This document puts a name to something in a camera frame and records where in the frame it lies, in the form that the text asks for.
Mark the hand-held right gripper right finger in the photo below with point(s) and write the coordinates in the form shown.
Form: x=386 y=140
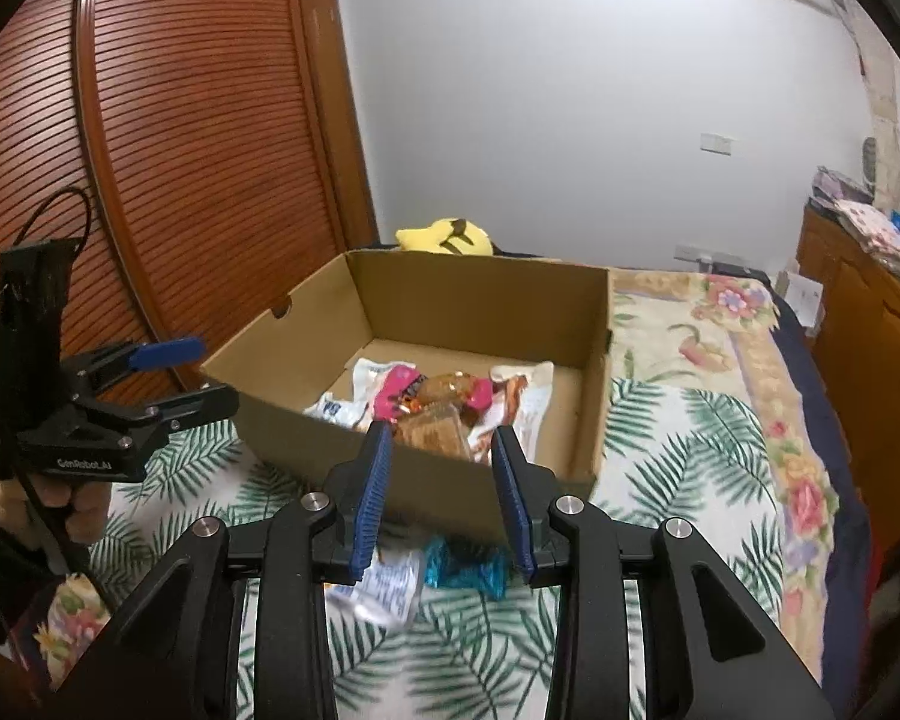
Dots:
x=511 y=510

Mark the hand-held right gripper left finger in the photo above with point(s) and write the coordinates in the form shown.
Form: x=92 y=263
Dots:
x=367 y=506

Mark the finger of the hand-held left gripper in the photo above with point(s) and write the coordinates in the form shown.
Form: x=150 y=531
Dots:
x=165 y=352
x=195 y=403

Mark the teal blue snack packet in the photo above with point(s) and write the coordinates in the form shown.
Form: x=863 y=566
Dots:
x=465 y=570

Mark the white red blue snack packet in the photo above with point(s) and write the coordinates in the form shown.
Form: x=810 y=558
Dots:
x=386 y=585

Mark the pink snack packet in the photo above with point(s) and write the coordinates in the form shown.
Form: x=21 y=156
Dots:
x=397 y=390

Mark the brown cardboard box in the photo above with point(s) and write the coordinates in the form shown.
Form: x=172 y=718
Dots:
x=465 y=307

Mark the person's left hand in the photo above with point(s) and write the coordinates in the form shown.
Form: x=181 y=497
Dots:
x=11 y=510

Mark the silver white snack packet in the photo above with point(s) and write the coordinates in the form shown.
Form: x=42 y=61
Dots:
x=345 y=405

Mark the ribbed wooden wardrobe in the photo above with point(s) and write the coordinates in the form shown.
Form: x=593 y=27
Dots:
x=195 y=127

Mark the yellow plush toy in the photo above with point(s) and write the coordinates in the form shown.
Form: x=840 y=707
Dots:
x=442 y=238

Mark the dark blue bed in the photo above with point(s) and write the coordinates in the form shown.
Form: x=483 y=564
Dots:
x=832 y=465

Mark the white paper box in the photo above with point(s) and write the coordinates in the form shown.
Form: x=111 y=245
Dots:
x=802 y=300

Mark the wooden cabinet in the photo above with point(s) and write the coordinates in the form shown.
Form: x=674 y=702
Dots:
x=870 y=360

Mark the pile of folded fabrics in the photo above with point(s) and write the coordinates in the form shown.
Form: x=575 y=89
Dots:
x=866 y=229

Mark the white wall socket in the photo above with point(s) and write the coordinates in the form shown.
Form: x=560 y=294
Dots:
x=716 y=144

